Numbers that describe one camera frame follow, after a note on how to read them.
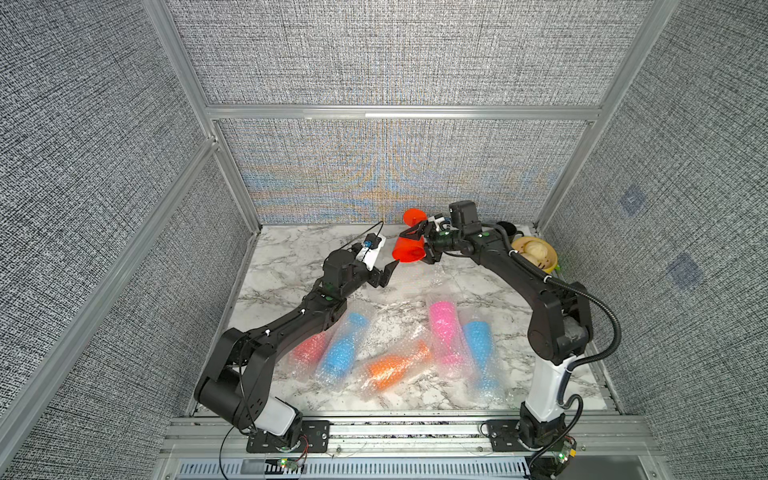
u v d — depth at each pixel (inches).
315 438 29.0
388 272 29.4
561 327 19.8
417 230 30.8
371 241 27.1
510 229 42.4
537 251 40.7
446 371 30.7
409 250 33.9
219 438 29.3
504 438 28.6
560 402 23.1
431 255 31.5
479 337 32.3
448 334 32.8
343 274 25.2
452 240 29.4
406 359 30.7
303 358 30.8
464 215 27.8
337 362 30.7
